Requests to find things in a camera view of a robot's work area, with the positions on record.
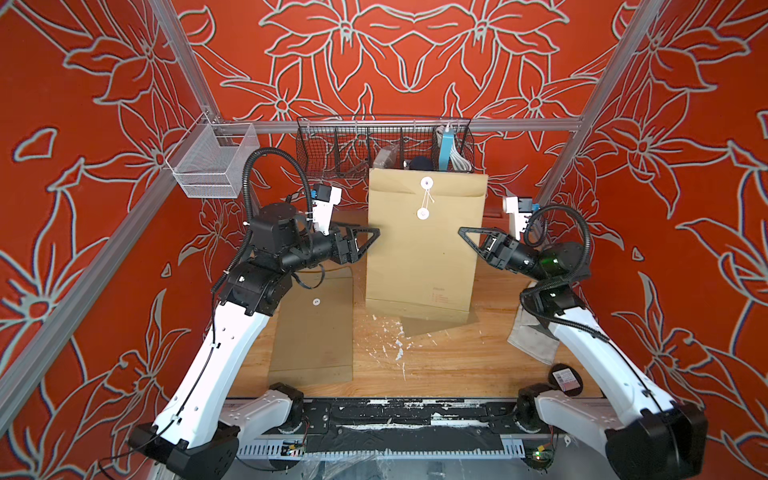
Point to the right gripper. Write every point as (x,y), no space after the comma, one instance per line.
(498,251)

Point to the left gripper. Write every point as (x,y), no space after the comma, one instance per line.
(353,253)

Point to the kraft file bag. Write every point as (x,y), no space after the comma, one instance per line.
(419,267)
(314,337)
(414,326)

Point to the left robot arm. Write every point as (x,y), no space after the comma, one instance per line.
(194,437)

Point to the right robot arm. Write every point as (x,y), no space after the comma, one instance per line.
(642,431)

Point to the red plastic tool case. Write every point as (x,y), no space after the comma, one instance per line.
(494,213)

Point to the dark blue round object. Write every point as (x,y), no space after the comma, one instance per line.
(421,163)

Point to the white grey work glove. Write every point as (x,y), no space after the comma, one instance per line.
(524,336)

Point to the white mesh basket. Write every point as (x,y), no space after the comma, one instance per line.
(209,165)

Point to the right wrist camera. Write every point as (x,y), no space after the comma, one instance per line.
(519,211)

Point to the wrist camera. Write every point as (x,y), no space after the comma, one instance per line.
(519,211)
(324,199)

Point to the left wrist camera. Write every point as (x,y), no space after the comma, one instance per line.
(324,199)

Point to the black wire basket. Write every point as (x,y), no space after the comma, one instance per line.
(343,147)

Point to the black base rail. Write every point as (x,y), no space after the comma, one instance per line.
(411,425)

